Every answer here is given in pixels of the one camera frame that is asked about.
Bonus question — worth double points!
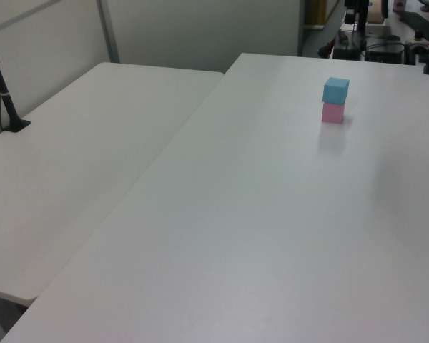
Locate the blue cube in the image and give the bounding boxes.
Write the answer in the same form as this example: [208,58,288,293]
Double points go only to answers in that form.
[322,76,351,106]

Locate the black monitor stand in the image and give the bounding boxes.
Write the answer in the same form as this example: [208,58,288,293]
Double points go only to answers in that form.
[344,0,370,35]

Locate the pink cube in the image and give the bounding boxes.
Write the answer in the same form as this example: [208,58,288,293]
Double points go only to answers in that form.
[321,101,345,124]

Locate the dark keyboard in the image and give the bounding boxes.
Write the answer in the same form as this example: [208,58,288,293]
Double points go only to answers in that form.
[398,11,429,41]

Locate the black power box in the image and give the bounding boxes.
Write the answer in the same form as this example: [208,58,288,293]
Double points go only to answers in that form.
[333,47,361,61]

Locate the grey partition frame post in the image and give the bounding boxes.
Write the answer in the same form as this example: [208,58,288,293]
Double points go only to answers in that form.
[95,0,121,64]

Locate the black table clamp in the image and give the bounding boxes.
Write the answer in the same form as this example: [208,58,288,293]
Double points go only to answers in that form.
[405,41,429,67]

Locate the wooden panel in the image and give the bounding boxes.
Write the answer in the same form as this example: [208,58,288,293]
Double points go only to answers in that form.
[304,0,327,26]

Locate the black camera stand pole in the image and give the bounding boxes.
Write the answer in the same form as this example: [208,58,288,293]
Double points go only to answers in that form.
[0,29,32,134]

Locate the brown cardboard box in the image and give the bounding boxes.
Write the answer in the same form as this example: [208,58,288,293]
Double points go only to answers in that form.
[365,0,390,25]

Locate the black electronics box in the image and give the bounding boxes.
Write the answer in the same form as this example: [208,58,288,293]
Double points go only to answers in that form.
[365,42,405,64]

